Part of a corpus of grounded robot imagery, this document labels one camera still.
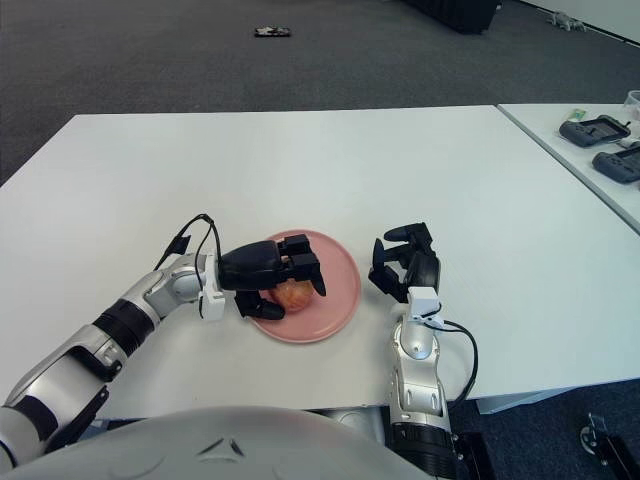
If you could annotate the dark grey handheld controller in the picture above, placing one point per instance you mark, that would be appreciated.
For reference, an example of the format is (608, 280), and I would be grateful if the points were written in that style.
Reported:
(592, 131)
(620, 165)

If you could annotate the pink round plate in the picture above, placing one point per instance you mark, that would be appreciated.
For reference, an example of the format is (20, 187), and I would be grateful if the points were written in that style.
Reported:
(340, 280)

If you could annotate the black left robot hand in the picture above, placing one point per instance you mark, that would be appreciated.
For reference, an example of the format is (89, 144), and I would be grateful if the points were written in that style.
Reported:
(250, 265)

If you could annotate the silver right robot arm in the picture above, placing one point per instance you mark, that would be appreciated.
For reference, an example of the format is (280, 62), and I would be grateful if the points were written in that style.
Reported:
(417, 350)

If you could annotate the clear plastic cup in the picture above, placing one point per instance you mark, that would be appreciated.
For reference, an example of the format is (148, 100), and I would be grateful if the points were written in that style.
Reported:
(634, 101)

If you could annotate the red apple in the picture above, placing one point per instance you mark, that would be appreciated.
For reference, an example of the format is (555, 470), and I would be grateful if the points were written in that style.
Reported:
(295, 297)

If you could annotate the small grey toy figure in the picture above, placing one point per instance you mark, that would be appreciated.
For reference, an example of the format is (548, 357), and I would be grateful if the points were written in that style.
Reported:
(566, 21)

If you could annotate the small green packet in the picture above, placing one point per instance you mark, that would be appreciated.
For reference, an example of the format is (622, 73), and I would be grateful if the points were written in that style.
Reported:
(578, 114)

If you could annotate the black stand with caster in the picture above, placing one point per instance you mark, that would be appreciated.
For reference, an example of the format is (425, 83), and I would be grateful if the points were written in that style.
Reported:
(607, 446)

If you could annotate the grey robot torso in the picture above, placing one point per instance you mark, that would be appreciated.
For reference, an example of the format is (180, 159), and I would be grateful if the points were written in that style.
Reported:
(175, 445)

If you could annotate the flat dark floor object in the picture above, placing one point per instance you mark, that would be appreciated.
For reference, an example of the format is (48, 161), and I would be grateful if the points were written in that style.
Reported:
(272, 32)

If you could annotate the large black case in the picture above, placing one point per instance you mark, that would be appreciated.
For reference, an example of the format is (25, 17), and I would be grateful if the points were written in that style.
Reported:
(452, 15)

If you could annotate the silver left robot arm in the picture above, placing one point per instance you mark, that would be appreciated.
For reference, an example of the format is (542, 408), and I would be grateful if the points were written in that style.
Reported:
(125, 315)

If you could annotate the black metal bracket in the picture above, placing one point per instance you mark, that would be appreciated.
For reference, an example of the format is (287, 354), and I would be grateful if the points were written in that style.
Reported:
(472, 455)

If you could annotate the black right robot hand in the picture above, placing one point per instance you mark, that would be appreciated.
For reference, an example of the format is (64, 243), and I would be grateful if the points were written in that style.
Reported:
(425, 270)

